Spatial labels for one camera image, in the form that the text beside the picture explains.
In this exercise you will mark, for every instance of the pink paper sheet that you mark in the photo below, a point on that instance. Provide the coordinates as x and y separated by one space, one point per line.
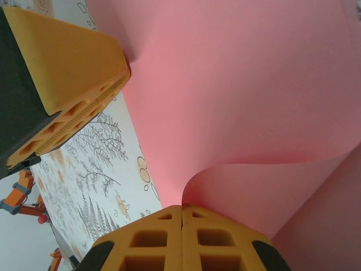
225 84

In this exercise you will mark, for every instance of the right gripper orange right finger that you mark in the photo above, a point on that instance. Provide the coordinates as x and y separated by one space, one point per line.
220 245

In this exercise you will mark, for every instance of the floral fern print tablecloth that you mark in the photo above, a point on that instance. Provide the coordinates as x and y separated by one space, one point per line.
93 158

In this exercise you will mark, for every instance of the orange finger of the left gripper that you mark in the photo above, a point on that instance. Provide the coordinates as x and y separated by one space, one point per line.
62 62

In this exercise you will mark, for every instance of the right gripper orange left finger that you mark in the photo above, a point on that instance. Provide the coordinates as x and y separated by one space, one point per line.
146 242

